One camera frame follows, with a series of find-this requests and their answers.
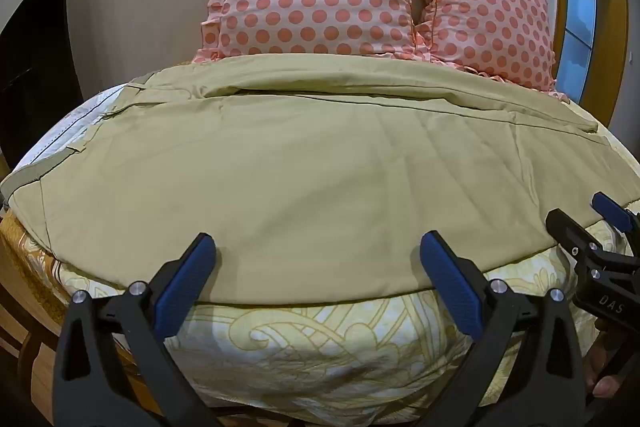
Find wooden bed frame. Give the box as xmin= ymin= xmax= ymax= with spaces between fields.
xmin=0 ymin=234 xmax=146 ymax=410

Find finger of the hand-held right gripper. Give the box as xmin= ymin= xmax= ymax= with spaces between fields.
xmin=591 ymin=192 xmax=640 ymax=235
xmin=545 ymin=208 xmax=608 ymax=260

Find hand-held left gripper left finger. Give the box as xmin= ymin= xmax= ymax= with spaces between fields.
xmin=52 ymin=233 xmax=217 ymax=427

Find olive green blanket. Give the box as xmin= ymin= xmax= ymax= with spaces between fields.
xmin=1 ymin=53 xmax=615 ymax=306

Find dark panel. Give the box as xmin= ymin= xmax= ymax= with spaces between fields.
xmin=0 ymin=0 xmax=87 ymax=180

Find yellow floral bed sheet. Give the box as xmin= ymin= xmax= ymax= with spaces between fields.
xmin=0 ymin=129 xmax=640 ymax=415

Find person's right hand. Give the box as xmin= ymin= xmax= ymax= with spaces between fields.
xmin=585 ymin=319 xmax=640 ymax=400

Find window with yellow frame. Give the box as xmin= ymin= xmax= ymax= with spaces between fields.
xmin=487 ymin=0 xmax=631 ymax=128

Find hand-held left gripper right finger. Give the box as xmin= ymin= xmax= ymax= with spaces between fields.
xmin=419 ymin=230 xmax=592 ymax=427

